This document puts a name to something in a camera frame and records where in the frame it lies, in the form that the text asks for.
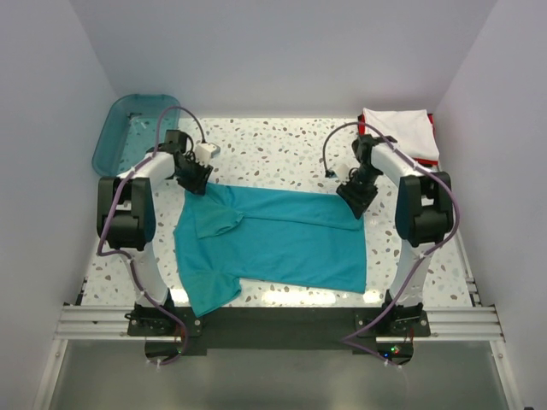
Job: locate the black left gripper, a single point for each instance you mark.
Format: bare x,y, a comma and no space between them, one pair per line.
197,186

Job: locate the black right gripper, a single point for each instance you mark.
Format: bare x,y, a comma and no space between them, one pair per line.
357,202

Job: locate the teal t shirt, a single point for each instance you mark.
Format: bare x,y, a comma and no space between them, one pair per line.
282,236

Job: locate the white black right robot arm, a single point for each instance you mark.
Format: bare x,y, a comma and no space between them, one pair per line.
424,220

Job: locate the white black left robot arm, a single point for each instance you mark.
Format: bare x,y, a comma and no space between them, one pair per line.
126,224

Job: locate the teal translucent plastic bin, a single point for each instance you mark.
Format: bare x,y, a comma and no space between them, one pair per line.
132,126

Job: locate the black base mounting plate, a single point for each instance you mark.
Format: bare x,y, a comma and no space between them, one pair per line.
283,328

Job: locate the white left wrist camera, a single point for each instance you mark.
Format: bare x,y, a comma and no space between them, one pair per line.
206,152

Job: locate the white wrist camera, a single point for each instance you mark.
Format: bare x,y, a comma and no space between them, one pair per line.
206,152
341,172

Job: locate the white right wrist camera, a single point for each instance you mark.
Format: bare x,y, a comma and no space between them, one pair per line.
341,172

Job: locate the aluminium extrusion rail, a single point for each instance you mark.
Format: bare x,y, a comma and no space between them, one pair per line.
436,323

